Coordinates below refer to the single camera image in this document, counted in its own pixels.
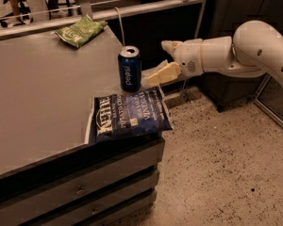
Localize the dark grey cabinet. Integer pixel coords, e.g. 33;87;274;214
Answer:
200;0;283;112

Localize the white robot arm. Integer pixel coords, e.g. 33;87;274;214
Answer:
142;21;283;88

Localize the grey drawer cabinet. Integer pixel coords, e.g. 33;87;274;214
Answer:
0;135;165;226

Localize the blue pepsi can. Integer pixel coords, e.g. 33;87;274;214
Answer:
118;45;142;92

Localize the grey cable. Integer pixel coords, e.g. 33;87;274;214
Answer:
114;6;126;47

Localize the blue kettle chip bag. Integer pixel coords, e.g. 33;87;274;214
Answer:
85;86;173;145

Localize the green kettle chip bag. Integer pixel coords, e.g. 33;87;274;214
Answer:
55;15;108;48

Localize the grey metal railing frame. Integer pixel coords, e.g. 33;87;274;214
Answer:
0;0;211;104

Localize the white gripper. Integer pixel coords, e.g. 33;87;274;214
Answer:
146;39;203;87

